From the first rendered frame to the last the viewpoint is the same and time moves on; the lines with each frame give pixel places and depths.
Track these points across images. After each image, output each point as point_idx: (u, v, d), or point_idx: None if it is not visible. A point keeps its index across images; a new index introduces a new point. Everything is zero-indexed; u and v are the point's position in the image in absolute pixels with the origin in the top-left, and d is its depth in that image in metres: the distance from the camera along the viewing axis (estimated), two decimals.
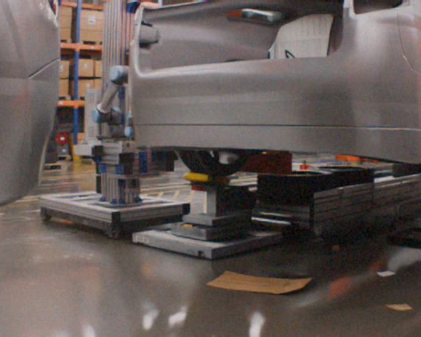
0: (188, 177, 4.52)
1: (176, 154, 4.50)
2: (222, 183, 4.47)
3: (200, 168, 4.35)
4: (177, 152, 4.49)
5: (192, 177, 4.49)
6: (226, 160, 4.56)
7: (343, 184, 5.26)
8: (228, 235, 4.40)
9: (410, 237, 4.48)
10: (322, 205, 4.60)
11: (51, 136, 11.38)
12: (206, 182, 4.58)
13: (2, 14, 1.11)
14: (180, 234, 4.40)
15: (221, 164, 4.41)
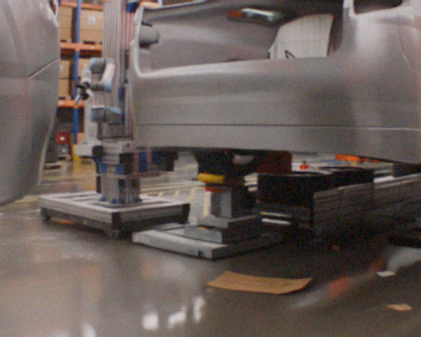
0: (203, 179, 4.42)
1: (191, 155, 4.40)
2: (237, 184, 4.37)
3: (216, 168, 4.25)
4: (192, 153, 4.38)
5: (206, 179, 4.39)
6: (241, 161, 4.46)
7: (343, 184, 5.26)
8: (243, 237, 4.29)
9: (410, 237, 4.48)
10: (322, 205, 4.60)
11: (51, 136, 11.38)
12: (220, 184, 4.48)
13: (2, 14, 1.11)
14: (194, 237, 4.30)
15: (236, 165, 4.30)
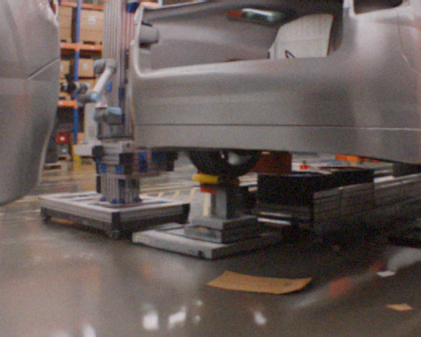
0: (198, 179, 4.39)
1: (185, 155, 4.37)
2: (232, 185, 4.34)
3: (211, 169, 4.22)
4: (186, 153, 4.35)
5: (201, 179, 4.36)
6: (236, 161, 4.43)
7: (343, 184, 5.26)
8: (242, 237, 4.30)
9: (410, 237, 4.48)
10: (322, 205, 4.60)
11: (51, 136, 11.38)
12: (216, 184, 4.45)
13: (2, 14, 1.11)
14: (193, 237, 4.31)
15: (232, 166, 4.27)
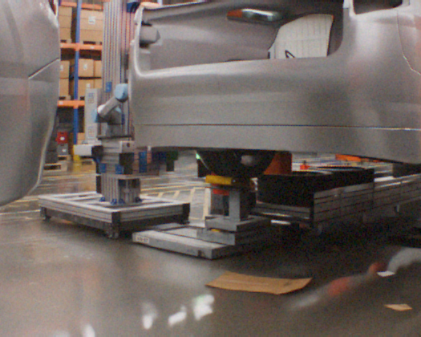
0: (211, 180, 4.30)
1: (198, 156, 4.28)
2: (246, 186, 4.25)
3: (224, 170, 4.13)
4: (199, 154, 4.27)
5: (214, 180, 4.27)
6: (250, 162, 4.34)
7: (343, 184, 5.26)
8: (256, 240, 4.21)
9: (410, 237, 4.48)
10: (322, 205, 4.60)
11: (51, 136, 11.38)
12: (228, 185, 4.36)
13: (2, 14, 1.11)
14: (206, 239, 4.22)
15: (245, 167, 4.19)
